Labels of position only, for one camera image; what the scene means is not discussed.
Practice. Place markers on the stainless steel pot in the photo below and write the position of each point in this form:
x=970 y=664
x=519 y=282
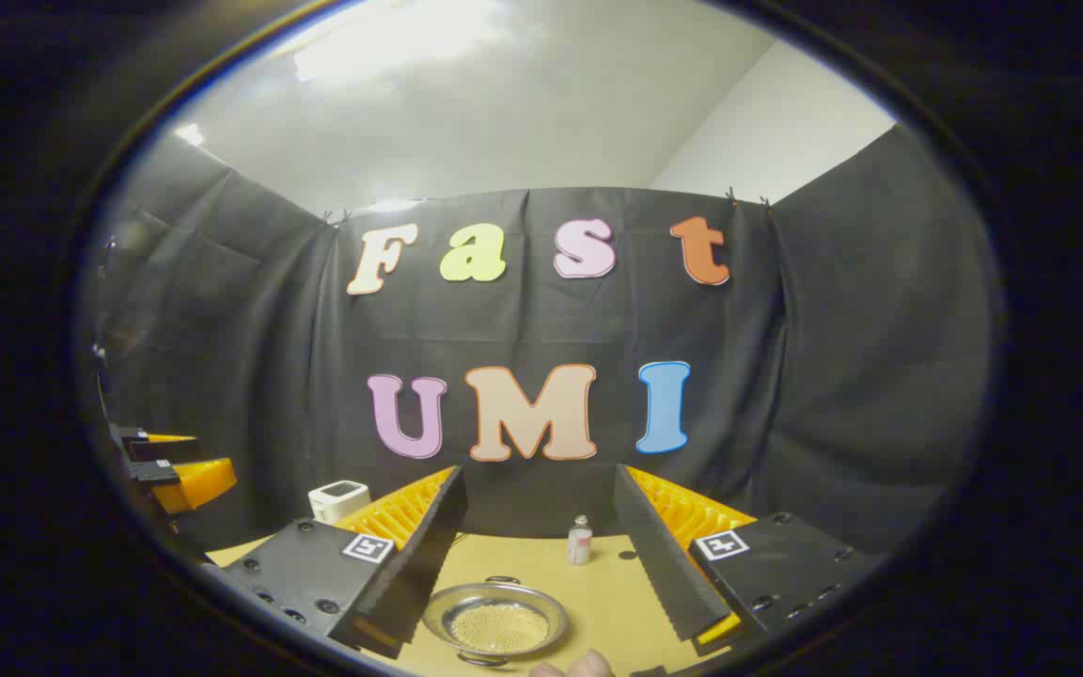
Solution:
x=452 y=602

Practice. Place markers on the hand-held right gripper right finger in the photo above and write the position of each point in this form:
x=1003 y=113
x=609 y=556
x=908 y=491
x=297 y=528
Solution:
x=659 y=564

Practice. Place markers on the clear bottle with pink label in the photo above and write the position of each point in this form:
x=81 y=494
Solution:
x=580 y=543

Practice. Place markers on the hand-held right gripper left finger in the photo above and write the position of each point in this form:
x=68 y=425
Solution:
x=429 y=555

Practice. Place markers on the pile of soybeans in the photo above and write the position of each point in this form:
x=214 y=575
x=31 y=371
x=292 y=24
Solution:
x=496 y=627

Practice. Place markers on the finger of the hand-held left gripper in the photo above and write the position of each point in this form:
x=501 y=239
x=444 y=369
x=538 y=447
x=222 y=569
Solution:
x=165 y=448
x=194 y=481

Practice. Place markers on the white countertop appliance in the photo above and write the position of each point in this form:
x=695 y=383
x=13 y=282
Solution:
x=339 y=500

